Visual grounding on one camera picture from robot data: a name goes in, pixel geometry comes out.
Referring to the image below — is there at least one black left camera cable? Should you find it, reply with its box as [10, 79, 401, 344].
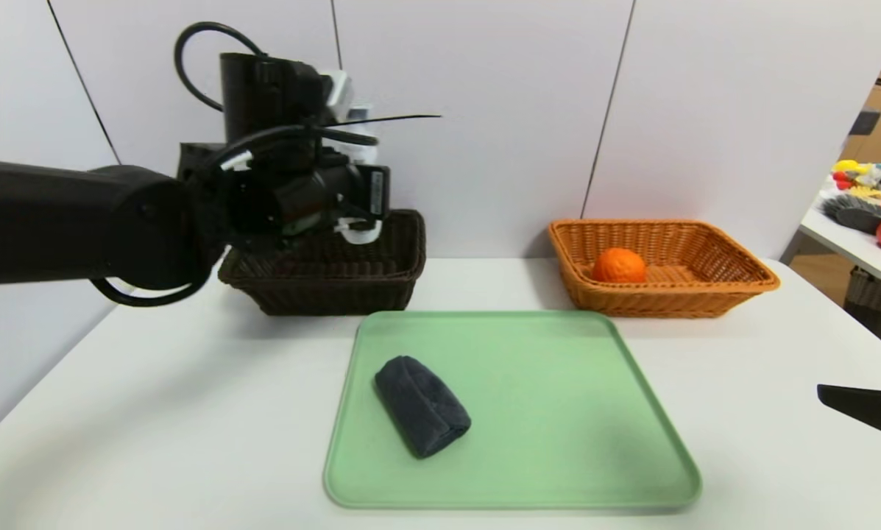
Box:
[174, 22, 268, 111]

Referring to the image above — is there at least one dark brown wicker basket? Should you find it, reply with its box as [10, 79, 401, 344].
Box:
[218, 210, 428, 317]

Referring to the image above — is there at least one white side table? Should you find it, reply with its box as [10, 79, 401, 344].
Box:
[798, 165, 881, 289]

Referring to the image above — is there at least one grey box on shelf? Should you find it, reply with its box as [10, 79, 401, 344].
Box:
[847, 109, 880, 138]

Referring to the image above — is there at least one thin black cable tie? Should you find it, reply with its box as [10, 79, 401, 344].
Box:
[322, 113, 442, 126]

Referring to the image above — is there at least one grey bristle brush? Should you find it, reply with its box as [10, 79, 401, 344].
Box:
[821, 194, 881, 235]

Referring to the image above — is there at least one orange fruit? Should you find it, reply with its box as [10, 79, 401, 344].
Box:
[592, 248, 647, 284]

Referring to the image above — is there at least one light green plastic tray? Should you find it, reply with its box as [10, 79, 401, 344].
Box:
[325, 310, 702, 510]

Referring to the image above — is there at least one orange wicker basket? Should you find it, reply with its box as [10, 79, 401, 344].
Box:
[547, 219, 782, 319]

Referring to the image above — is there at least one dark grey towel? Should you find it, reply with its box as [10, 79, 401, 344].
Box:
[374, 356, 473, 459]

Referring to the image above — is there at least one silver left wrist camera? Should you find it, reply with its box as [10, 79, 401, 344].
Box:
[321, 70, 376, 166]

